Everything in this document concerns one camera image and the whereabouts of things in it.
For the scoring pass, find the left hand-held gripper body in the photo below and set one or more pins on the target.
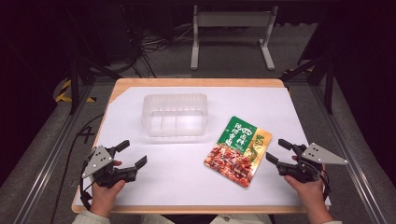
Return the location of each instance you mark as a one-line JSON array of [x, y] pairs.
[[99, 158]]

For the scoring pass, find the person's left hand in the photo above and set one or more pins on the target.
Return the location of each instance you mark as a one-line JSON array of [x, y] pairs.
[[104, 199]]

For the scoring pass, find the person's right hand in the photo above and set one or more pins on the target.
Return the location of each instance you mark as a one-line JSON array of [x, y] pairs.
[[311, 193]]

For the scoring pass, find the green and red snack packet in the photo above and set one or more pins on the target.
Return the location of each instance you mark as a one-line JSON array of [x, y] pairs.
[[238, 152]]

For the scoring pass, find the yellow black hazard tape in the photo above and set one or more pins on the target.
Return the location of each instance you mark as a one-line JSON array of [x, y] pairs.
[[63, 93]]

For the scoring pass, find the aluminium rail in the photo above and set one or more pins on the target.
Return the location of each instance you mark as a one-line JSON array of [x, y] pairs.
[[348, 155], [53, 161]]

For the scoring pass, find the clear plastic container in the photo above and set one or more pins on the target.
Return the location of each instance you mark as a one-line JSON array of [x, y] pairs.
[[175, 115]]

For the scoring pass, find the white metal stand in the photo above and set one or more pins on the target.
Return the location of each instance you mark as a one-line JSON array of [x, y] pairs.
[[232, 19]]

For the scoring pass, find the white paper sheet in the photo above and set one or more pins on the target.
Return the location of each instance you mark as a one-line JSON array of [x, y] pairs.
[[186, 174]]

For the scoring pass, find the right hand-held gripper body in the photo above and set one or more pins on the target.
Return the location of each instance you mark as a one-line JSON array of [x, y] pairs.
[[320, 155]]

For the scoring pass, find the black metal stand leg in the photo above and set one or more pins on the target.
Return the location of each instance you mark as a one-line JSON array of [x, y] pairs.
[[328, 81], [74, 87]]

